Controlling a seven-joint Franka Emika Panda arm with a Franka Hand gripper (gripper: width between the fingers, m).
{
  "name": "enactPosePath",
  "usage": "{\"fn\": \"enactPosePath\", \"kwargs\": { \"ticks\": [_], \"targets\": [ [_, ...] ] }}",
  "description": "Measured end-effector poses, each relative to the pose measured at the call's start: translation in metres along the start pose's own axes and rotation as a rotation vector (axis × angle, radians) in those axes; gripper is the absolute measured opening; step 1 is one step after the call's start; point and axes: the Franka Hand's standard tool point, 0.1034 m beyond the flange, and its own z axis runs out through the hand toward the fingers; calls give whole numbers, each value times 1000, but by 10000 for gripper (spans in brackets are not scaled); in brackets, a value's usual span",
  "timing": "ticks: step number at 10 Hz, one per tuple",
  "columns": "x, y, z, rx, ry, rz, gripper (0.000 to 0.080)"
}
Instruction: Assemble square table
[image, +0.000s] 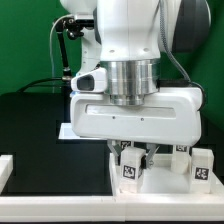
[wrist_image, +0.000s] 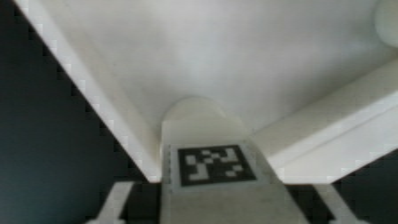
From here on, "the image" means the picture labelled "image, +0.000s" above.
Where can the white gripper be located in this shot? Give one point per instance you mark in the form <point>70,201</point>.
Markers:
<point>170,116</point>

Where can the white square table top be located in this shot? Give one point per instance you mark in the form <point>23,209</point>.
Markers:
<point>161,180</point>

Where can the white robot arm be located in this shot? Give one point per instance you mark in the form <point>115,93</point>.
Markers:
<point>118,94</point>

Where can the white marker tag plate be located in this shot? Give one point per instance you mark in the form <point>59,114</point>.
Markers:
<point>66,133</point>

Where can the white U-shaped boundary fence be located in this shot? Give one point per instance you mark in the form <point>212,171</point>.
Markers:
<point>122,207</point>

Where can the black camera on mount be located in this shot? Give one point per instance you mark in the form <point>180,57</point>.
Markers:
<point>74,25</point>

